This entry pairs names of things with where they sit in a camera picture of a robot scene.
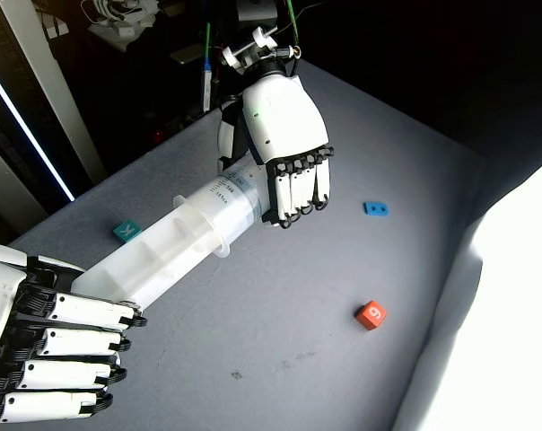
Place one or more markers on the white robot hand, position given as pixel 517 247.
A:
pixel 73 341
pixel 284 116

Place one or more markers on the large clear plastic syringe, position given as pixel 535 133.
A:
pixel 181 242

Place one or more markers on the teal block with K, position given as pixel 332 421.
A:
pixel 126 231

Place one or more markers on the blue block two holes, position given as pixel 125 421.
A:
pixel 375 209

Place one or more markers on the white plastic equipment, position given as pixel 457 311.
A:
pixel 123 20

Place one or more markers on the grey table cloth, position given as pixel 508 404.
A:
pixel 275 314

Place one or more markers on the white light strip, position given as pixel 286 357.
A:
pixel 28 130

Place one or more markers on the red block with 6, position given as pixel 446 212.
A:
pixel 370 315

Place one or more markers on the white backdrop sheet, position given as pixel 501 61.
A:
pixel 500 292

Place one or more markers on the white post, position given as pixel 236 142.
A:
pixel 51 90

